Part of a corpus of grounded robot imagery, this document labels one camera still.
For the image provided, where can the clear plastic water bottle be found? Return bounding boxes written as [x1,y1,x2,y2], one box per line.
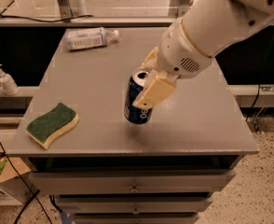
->
[64,27,120,50]

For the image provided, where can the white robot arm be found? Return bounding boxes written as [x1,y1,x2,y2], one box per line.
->
[133,0,274,109]

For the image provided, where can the middle grey drawer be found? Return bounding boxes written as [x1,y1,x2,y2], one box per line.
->
[56,194,212,214]

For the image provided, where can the cardboard box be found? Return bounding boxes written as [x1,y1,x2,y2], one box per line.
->
[0,158,31,206]

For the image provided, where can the green yellow sponge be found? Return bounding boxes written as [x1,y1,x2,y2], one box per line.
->
[26,103,79,149]

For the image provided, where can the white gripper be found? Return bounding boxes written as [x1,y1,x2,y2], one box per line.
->
[133,18,212,109]

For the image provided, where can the grey drawer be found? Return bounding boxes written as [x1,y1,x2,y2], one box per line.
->
[29,170,236,195]
[56,194,212,214]
[74,214,199,224]

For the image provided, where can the white pump soap dispenser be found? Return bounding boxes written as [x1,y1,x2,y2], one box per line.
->
[0,64,19,96]

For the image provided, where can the grey metal frame post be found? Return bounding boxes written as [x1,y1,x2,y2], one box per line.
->
[57,0,73,21]

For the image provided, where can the top grey drawer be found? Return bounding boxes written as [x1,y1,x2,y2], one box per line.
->
[29,170,236,195]

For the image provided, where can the black cable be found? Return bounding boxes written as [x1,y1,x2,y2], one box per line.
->
[0,86,53,224]

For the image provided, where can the bottom grey drawer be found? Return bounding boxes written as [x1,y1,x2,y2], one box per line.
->
[74,214,199,224]

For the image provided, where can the blue pepsi can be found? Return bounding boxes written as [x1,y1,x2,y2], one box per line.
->
[123,67,154,125]

